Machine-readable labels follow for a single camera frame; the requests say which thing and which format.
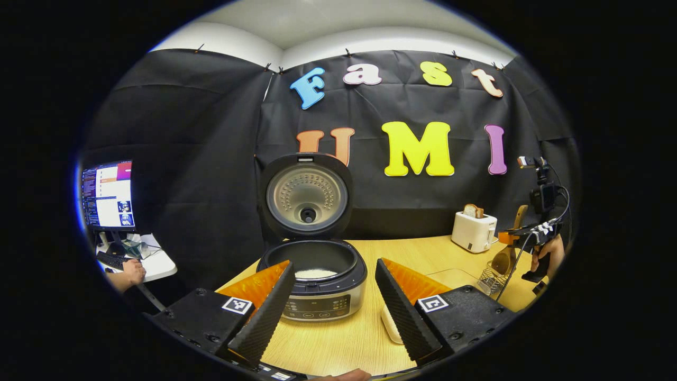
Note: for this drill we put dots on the black silver rice cooker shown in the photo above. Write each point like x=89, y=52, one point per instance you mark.
x=307, y=185

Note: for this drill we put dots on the black backdrop cloth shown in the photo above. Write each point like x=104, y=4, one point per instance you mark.
x=211, y=159

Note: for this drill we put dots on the white toaster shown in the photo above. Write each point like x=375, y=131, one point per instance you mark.
x=470, y=233

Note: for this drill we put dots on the toast bread slice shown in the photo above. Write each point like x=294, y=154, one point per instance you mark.
x=473, y=210

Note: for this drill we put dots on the clear plastic container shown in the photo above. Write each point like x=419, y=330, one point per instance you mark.
x=455, y=278

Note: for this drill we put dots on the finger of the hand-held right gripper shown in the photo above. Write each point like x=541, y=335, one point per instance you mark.
x=510, y=237

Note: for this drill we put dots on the white side table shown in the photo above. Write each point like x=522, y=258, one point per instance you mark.
x=158, y=264

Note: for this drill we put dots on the black table edge bracket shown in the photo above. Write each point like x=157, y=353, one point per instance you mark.
x=539, y=288

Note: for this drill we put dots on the computer monitor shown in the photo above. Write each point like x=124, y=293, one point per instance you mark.
x=108, y=196

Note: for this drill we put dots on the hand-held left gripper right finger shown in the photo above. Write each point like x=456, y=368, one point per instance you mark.
x=402, y=317

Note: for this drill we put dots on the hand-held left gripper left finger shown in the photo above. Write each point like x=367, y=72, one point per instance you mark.
x=264, y=317

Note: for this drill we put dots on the wooden spoon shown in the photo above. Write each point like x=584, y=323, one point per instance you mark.
x=505, y=259

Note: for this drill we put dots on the black keyboard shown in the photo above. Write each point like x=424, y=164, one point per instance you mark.
x=111, y=260

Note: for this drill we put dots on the small teal box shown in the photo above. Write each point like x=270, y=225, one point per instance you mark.
x=132, y=247

